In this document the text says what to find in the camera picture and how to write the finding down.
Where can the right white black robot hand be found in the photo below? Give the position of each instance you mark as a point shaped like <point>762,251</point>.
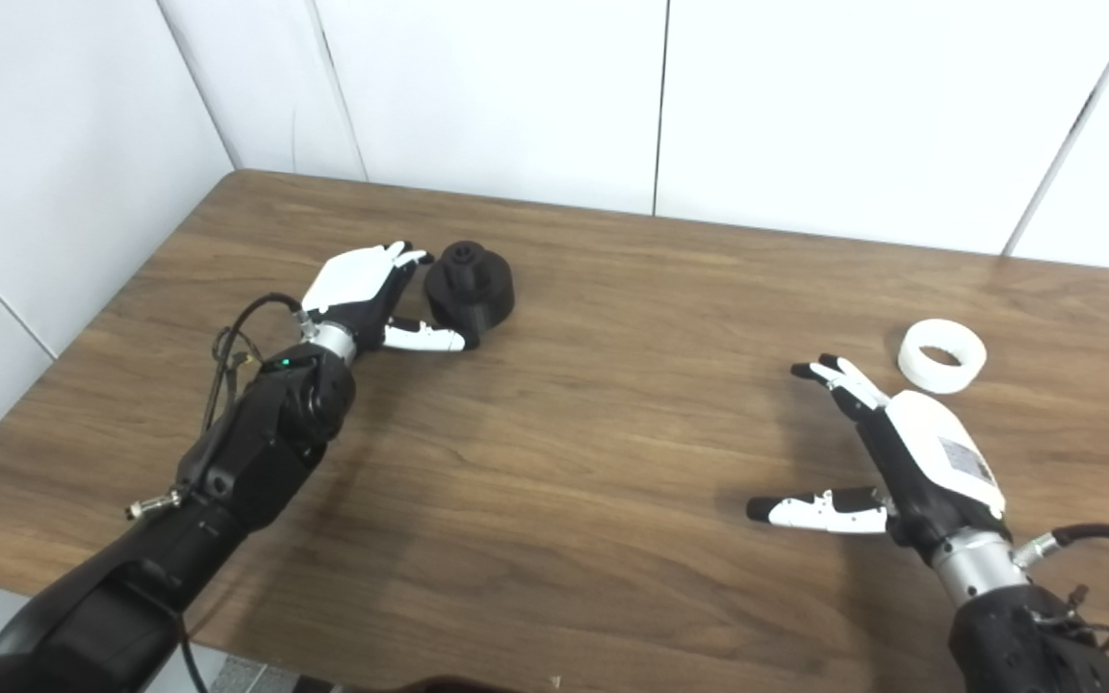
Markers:
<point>935,452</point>

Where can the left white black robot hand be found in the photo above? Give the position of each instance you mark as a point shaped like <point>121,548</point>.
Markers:
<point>352,279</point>

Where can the round black stepped part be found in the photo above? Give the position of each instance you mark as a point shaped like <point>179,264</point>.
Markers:
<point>477,294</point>

